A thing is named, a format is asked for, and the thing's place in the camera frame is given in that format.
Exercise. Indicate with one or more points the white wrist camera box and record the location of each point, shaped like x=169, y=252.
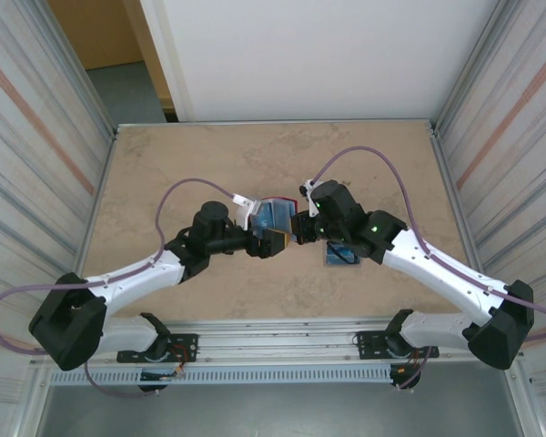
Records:
x=307, y=189
x=250, y=211

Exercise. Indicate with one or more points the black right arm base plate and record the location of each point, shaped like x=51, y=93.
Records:
x=366, y=339

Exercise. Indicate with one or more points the aluminium rail frame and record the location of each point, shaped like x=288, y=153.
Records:
x=273, y=339

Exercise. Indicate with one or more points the red card holder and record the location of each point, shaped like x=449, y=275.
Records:
x=282, y=199

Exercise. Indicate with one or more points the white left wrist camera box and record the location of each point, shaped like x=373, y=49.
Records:
x=250, y=211

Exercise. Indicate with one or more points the translucent enclosure side panel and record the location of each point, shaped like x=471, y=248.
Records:
x=27, y=136
x=518, y=136

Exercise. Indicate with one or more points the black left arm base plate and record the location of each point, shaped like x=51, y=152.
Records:
x=186, y=341

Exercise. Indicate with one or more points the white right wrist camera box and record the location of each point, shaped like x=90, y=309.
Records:
x=307, y=189

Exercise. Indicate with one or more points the brown wooden door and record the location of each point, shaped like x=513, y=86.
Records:
x=95, y=32

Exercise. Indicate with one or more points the white door frame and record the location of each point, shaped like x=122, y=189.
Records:
x=164, y=45

